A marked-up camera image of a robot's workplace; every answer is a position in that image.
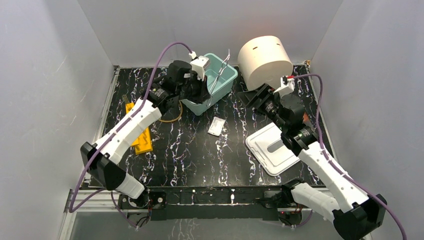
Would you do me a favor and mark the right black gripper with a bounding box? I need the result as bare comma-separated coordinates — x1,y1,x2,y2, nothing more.
235,83,287,132

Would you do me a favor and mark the metal test tube clamp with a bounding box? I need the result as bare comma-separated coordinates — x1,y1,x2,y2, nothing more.
207,49,231,107

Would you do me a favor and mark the glass test tube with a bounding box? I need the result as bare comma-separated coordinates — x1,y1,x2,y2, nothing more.
122,95,130,105

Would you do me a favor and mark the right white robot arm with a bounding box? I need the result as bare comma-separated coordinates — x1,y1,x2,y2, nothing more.
236,83,386,240

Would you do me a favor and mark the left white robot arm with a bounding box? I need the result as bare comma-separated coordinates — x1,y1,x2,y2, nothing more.
80,56,211,208

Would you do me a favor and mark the teal plastic bin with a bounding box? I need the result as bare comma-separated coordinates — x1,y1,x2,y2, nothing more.
181,53,238,116

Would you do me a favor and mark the tan rubber tube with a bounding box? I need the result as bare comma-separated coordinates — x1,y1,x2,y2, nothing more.
158,100,184,124

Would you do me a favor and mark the cream cylindrical container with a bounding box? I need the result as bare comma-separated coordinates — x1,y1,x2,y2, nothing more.
237,35,294,91

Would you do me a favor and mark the clear plastic packet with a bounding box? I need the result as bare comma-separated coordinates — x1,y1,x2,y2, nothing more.
207,116,226,137

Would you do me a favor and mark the white plastic lid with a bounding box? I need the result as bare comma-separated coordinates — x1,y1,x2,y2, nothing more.
245,123,300,177

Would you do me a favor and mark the dark book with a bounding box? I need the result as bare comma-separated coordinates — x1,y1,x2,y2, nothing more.
302,112,310,124

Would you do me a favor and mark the yellow test tube rack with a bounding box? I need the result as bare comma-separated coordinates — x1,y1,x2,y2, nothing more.
125,102,154,156

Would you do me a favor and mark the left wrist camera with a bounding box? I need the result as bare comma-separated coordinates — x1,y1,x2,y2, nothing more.
189,51,211,81

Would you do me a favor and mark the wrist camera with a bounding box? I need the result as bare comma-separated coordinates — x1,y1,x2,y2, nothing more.
273,75,295,97
189,51,211,81

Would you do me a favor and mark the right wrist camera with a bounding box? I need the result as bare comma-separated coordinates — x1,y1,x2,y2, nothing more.
273,75,295,97

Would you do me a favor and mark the aluminium frame rail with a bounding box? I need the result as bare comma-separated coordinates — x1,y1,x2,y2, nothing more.
64,188,365,214

